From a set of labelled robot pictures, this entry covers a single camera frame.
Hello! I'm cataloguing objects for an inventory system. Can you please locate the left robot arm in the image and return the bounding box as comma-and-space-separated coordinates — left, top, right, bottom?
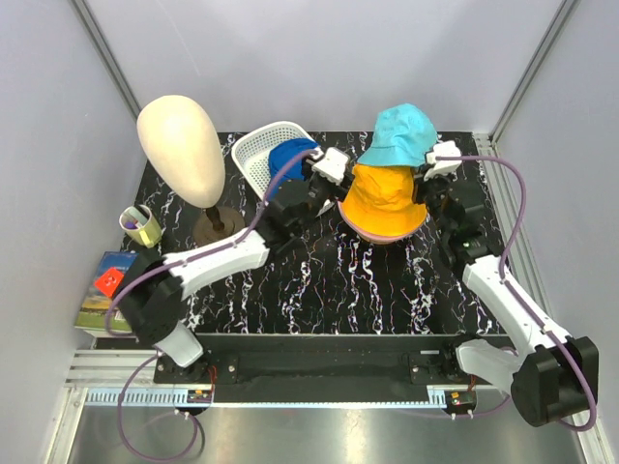
111, 172, 354, 383

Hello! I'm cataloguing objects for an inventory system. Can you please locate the left aluminium frame post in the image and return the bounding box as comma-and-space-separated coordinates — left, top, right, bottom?
69, 0, 141, 120

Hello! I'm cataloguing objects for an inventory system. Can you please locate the cream mannequin head stand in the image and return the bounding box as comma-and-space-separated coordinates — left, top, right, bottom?
136, 95, 246, 247

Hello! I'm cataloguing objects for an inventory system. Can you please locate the right aluminium frame post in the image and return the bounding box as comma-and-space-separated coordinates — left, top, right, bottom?
488, 0, 580, 142

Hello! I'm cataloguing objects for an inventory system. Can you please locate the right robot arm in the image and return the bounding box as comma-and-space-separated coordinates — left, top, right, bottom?
413, 165, 599, 431

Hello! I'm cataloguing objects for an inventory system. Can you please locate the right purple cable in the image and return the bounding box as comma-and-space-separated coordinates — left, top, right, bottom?
429, 154, 599, 432

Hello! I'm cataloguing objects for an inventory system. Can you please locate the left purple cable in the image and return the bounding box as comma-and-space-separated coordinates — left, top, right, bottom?
105, 148, 323, 460

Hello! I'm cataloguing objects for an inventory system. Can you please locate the yellow tape cup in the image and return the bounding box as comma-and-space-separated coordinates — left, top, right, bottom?
118, 204, 162, 248

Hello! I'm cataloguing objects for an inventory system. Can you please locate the pink bucket hat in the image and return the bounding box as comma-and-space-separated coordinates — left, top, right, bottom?
338, 202, 416, 245

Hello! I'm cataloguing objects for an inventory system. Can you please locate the orange bucket hat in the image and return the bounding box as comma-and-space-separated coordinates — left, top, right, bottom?
340, 163, 427, 236

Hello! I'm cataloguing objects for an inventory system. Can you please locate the aluminium frame post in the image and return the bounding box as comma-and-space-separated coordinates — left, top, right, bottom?
488, 0, 580, 142
69, 0, 141, 120

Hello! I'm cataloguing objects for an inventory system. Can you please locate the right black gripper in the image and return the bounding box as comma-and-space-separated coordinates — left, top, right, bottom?
411, 164, 454, 239

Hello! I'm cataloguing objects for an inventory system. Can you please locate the purple cable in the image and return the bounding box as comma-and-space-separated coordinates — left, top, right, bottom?
429, 154, 599, 432
105, 148, 323, 460

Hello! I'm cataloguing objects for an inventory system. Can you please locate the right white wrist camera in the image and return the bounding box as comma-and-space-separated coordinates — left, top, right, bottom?
424, 140, 461, 181

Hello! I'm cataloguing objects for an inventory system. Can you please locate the teal hat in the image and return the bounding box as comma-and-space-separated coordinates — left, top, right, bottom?
358, 103, 438, 168

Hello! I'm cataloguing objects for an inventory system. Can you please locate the landscape cover book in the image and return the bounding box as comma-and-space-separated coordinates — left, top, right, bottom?
74, 251, 136, 338

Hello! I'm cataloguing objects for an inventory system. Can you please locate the red cube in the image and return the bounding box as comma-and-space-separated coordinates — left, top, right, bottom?
94, 267, 124, 299

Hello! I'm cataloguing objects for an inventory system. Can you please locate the blue hat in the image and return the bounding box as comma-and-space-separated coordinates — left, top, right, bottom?
268, 138, 318, 180

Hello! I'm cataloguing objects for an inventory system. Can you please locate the white plastic basket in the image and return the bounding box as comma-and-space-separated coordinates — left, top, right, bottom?
231, 121, 314, 199

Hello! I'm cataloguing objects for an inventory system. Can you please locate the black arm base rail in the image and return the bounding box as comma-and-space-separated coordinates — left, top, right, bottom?
152, 332, 497, 405

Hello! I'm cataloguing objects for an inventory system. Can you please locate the black marble table mat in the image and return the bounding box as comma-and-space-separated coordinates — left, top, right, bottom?
135, 132, 504, 334

